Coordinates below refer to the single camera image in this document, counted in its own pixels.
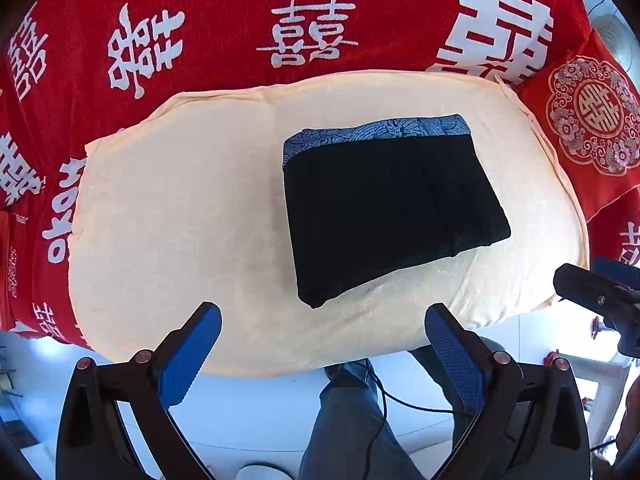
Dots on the person's left leg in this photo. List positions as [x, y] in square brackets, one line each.
[345, 425]

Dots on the cream towel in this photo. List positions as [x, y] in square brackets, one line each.
[200, 235]

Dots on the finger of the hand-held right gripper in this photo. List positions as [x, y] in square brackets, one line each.
[585, 287]
[617, 270]

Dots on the black pants with patterned waistband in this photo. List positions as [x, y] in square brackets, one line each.
[385, 210]

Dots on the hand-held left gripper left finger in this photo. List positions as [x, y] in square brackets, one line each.
[192, 355]

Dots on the red floral printed pillow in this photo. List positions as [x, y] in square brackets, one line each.
[595, 115]

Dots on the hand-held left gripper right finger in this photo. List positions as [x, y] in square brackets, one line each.
[457, 360]

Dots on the white fan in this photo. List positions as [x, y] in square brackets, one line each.
[617, 35]

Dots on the red printed blanket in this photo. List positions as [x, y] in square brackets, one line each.
[240, 10]

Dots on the white plastic stool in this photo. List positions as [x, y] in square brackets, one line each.
[595, 375]

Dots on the white shoe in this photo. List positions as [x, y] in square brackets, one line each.
[265, 474]

